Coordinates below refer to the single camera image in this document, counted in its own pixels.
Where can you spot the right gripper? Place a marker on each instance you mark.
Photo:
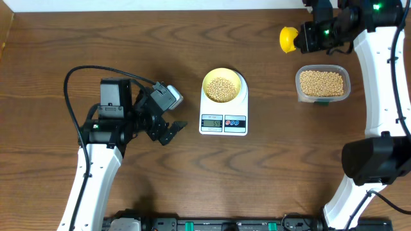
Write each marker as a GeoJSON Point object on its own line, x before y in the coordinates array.
{"type": "Point", "coordinates": [306, 34]}

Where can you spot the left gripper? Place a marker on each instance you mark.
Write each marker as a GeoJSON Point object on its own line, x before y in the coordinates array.
{"type": "Point", "coordinates": [157, 131]}

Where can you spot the yellow measuring scoop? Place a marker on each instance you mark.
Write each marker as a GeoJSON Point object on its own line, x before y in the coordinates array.
{"type": "Point", "coordinates": [286, 39]}

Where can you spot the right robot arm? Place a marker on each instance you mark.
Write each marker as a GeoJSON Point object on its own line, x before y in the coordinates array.
{"type": "Point", "coordinates": [374, 31]}

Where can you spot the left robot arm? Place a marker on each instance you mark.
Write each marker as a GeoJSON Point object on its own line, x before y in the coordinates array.
{"type": "Point", "coordinates": [109, 126]}

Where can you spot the white kitchen scale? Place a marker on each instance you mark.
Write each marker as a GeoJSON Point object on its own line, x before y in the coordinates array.
{"type": "Point", "coordinates": [229, 118]}

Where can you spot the soybeans in bowl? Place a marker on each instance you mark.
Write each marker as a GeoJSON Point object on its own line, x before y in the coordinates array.
{"type": "Point", "coordinates": [221, 90]}

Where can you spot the yellow bowl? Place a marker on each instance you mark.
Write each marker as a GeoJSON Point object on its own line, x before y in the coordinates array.
{"type": "Point", "coordinates": [224, 73]}

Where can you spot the clear container of soybeans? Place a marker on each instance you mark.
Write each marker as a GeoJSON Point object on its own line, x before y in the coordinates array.
{"type": "Point", "coordinates": [322, 83]}

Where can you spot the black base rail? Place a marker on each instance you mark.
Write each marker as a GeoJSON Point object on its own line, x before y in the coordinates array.
{"type": "Point", "coordinates": [133, 220]}

